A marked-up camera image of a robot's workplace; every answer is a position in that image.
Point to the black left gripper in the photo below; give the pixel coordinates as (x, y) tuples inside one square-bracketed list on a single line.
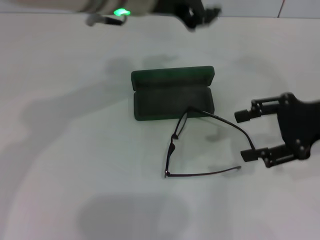
[(191, 12)]

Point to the green glasses case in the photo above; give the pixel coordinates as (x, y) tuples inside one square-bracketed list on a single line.
[(172, 100)]

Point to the black glasses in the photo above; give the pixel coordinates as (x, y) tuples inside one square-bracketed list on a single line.
[(172, 145)]

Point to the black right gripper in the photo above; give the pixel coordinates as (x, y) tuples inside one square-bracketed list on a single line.
[(295, 125)]

